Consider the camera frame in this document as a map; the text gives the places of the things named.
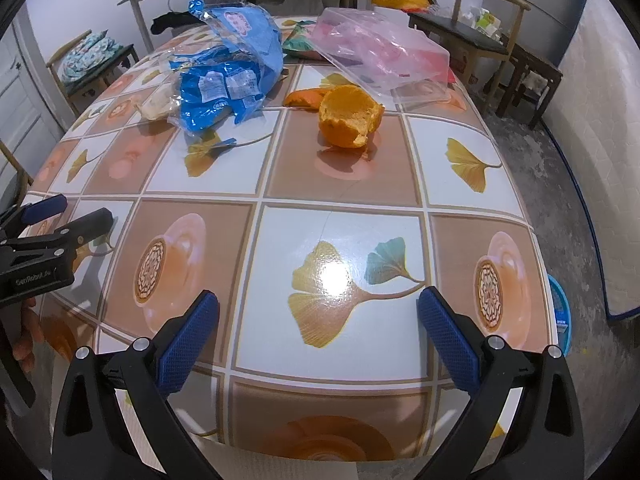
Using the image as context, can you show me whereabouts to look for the blue plastic basket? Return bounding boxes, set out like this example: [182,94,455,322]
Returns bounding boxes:
[546,272,575,357]

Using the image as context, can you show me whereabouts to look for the person's left hand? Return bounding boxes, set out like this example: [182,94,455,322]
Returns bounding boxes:
[12,297,44,362]

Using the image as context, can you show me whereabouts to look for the light wooden chair frame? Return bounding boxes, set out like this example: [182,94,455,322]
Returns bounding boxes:
[0,137,34,202]

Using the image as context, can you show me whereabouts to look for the dark clothes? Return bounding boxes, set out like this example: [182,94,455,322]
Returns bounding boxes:
[150,9,202,36]

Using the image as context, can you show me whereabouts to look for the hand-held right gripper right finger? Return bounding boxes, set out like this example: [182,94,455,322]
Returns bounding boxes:
[415,286,586,480]

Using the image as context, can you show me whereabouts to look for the small orange peel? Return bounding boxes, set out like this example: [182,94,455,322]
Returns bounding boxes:
[282,87,334,111]

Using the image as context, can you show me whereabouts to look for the wooden armchair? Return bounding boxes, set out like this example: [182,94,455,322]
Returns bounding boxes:
[407,0,532,102]

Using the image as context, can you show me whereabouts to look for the wooden chair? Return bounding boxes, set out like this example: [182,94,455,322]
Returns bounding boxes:
[45,28,141,117]

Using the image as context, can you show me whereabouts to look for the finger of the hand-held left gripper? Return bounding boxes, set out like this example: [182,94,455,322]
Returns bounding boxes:
[0,208,114,262]
[0,193,69,241]

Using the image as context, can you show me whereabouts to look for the white green carton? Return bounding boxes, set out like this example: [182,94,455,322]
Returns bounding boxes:
[472,7,504,37]

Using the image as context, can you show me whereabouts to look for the white mattress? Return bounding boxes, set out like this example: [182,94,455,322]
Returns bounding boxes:
[541,0,640,322]

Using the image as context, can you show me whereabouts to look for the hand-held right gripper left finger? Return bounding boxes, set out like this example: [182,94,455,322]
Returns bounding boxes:
[50,289,236,480]

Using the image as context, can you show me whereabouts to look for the red snack pouch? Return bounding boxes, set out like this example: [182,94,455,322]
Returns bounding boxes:
[282,19,452,81]

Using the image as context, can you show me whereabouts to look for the large orange peel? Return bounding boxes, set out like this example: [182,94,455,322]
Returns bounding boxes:
[317,84,386,150]

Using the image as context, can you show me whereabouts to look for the white door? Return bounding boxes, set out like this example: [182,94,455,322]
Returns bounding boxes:
[0,10,67,202]

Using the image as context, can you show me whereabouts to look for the floral cushion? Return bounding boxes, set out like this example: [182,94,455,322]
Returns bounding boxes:
[59,29,124,84]

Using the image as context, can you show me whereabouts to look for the white pillow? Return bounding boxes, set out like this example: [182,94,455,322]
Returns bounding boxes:
[269,0,327,17]

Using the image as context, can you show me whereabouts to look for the torn blue plastic wrapper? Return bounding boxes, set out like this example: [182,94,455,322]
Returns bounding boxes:
[166,0,287,134]

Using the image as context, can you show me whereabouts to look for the dark wooden stool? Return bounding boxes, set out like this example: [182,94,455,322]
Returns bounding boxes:
[499,42,564,132]

